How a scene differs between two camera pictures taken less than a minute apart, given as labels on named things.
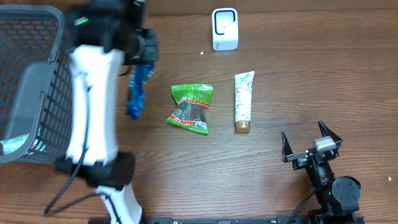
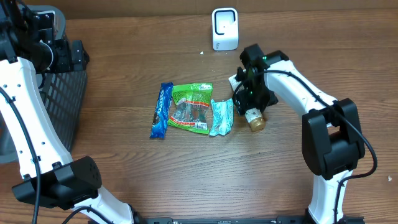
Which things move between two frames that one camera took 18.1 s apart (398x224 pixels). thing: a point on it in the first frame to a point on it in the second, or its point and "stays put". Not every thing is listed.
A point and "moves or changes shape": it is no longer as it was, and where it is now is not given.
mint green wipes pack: [13, 144] to [222, 117]
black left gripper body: [147, 48] to [58, 58]
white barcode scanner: [225, 29] stays put
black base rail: [214, 219] stays put
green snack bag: [192, 110] stays put
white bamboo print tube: [243, 86] moves or changes shape
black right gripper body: [299, 160] to [257, 95]
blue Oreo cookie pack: [140, 72] to [160, 121]
